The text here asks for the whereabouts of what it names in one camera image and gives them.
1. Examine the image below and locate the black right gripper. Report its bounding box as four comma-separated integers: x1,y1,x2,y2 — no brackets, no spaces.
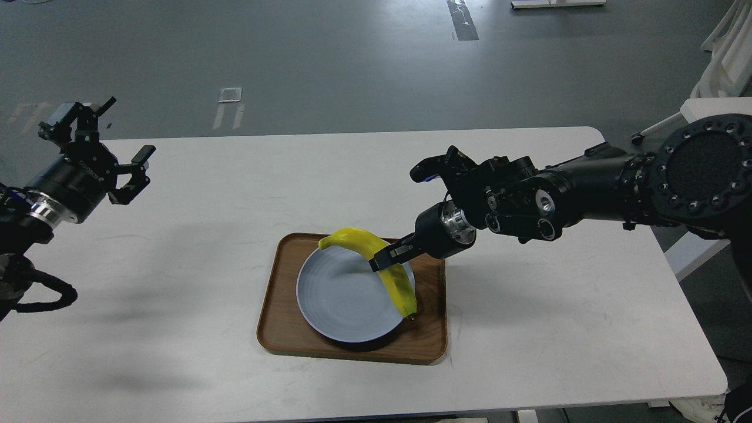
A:
368,201,477,271

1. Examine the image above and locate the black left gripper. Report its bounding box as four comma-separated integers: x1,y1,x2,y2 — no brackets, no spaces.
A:
26,96,156,225

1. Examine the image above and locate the yellow banana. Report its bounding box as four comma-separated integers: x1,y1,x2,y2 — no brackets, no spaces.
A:
318,227,417,320

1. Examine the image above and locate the light blue plate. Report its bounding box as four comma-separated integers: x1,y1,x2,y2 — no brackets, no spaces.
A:
296,246,405,343

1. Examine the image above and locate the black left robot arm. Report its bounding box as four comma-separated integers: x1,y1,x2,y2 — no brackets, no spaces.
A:
1,97,156,317

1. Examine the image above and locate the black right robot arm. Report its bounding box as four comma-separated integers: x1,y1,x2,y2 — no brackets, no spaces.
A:
369,113,751,295

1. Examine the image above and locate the brown wooden tray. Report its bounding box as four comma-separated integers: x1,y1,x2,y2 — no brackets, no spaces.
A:
256,233,449,365

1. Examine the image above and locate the white rolling chair base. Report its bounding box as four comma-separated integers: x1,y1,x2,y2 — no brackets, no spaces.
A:
631,1,751,146

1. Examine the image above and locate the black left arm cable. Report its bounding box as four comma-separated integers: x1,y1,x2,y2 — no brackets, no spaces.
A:
12,273,79,313

